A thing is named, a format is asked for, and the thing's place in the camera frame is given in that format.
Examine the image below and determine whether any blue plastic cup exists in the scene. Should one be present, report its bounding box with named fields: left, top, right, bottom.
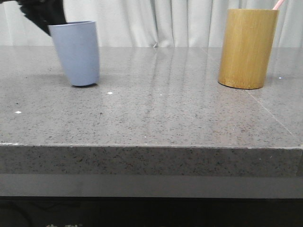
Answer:
left=49, top=21, right=100, bottom=87

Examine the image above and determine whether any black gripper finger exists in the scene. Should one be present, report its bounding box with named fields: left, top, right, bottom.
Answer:
left=14, top=0, right=68, bottom=37

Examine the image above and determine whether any bamboo cylindrical holder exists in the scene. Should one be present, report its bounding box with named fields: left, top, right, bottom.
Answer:
left=218, top=9, right=279, bottom=89

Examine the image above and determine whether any pink chopstick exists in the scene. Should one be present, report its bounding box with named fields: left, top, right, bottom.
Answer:
left=272, top=0, right=285, bottom=10

